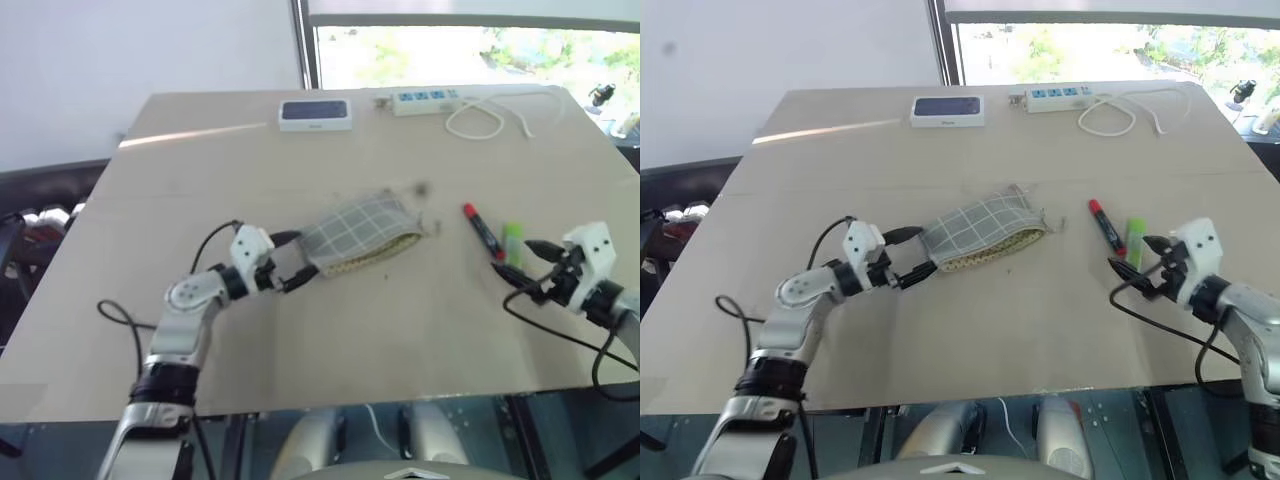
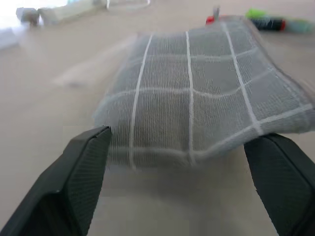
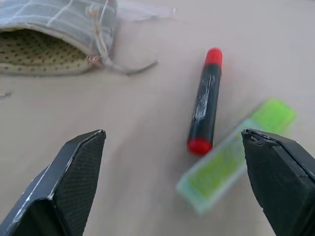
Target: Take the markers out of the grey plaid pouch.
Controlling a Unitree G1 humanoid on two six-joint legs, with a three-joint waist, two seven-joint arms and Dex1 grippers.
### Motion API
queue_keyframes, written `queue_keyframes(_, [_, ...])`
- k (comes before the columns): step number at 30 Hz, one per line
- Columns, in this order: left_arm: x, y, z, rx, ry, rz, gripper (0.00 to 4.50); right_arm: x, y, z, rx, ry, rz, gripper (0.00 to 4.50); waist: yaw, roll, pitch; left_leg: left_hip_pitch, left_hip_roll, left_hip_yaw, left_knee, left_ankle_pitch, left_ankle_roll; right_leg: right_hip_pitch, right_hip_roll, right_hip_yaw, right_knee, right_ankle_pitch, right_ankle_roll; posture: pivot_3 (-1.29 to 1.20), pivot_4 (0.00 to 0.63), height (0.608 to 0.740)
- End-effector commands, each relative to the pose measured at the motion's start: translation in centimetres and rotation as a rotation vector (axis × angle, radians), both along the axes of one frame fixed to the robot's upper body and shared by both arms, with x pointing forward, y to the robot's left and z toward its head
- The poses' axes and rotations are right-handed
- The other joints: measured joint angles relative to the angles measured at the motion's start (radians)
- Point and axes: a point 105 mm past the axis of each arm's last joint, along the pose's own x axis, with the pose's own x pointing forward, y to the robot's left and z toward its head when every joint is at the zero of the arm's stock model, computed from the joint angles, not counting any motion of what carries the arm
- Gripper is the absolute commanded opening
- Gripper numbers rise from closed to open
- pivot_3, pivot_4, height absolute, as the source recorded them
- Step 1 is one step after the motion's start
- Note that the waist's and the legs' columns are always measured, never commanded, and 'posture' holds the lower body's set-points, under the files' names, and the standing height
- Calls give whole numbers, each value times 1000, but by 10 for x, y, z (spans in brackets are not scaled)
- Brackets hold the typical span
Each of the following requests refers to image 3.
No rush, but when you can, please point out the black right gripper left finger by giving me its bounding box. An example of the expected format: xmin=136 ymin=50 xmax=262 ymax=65
xmin=0 ymin=129 xmax=107 ymax=236

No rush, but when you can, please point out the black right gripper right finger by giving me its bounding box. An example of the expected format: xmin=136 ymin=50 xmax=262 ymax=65
xmin=241 ymin=128 xmax=315 ymax=236

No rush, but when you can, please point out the green clear plastic case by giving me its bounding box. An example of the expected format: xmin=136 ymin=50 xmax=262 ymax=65
xmin=176 ymin=98 xmax=297 ymax=216

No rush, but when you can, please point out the black marker with red caps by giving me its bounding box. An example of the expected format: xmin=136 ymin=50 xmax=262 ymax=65
xmin=187 ymin=47 xmax=224 ymax=155

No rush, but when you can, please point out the light blue fabric pouch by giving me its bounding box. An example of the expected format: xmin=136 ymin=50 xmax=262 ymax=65
xmin=0 ymin=0 xmax=119 ymax=77

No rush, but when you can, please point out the thin grey zipper pull cord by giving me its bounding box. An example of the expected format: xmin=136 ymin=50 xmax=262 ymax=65
xmin=86 ymin=0 xmax=158 ymax=76

